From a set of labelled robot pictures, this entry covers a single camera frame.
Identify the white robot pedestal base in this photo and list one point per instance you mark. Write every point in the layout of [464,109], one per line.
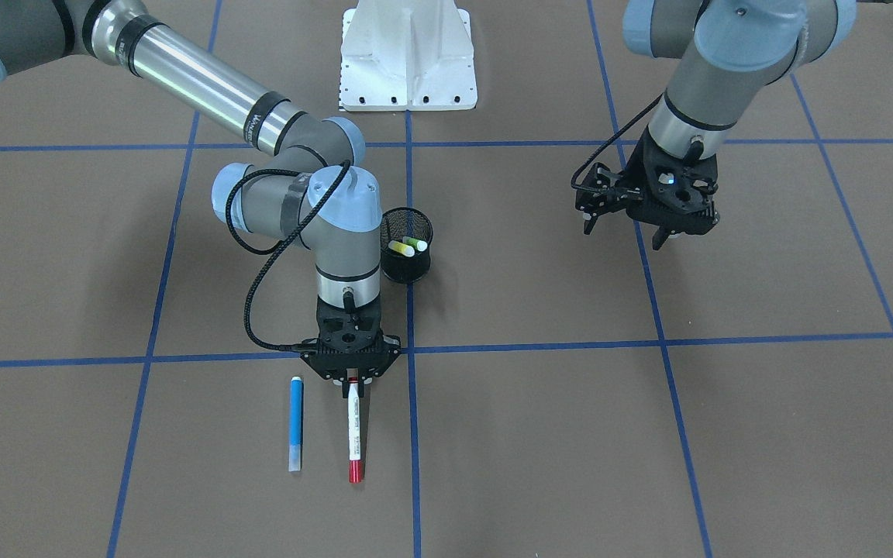
[407,56]

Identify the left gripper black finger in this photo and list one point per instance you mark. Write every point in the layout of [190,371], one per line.
[661,236]

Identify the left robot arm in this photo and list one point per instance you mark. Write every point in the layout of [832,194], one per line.
[727,51]

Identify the blue marker pen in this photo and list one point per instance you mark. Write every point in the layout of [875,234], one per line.
[295,400]

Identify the white red-capped marker pen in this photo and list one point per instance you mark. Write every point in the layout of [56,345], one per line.
[355,439]

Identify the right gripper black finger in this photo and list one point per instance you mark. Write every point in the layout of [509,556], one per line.
[354,385]

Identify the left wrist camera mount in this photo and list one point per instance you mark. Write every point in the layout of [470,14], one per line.
[602,191]

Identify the green marker pen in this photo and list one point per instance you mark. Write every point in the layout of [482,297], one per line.
[417,244]

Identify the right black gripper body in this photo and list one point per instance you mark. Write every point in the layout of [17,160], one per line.
[393,343]

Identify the black mesh pen cup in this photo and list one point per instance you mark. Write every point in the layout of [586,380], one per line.
[395,224]

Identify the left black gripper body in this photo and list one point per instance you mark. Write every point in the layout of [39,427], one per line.
[636,177]

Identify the yellow marker pen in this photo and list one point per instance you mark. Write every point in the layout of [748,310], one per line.
[401,249]

